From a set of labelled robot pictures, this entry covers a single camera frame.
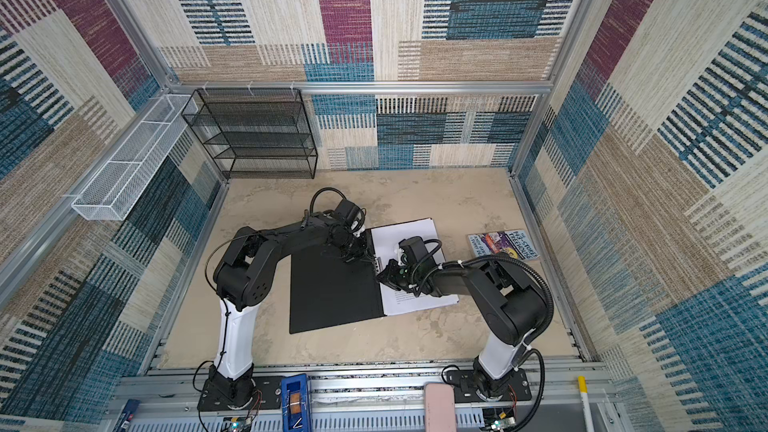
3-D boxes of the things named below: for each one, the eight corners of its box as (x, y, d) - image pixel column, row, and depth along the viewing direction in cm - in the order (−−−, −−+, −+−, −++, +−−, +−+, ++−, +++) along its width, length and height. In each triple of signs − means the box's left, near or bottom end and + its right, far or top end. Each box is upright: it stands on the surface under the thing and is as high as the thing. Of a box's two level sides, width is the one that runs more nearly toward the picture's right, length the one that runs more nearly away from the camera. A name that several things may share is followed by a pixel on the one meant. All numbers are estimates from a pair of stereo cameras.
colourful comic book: (472, 259, 99) (474, 255, 96) (467, 234, 105) (469, 229, 102) (535, 259, 98) (538, 254, 96) (526, 234, 105) (529, 229, 102)
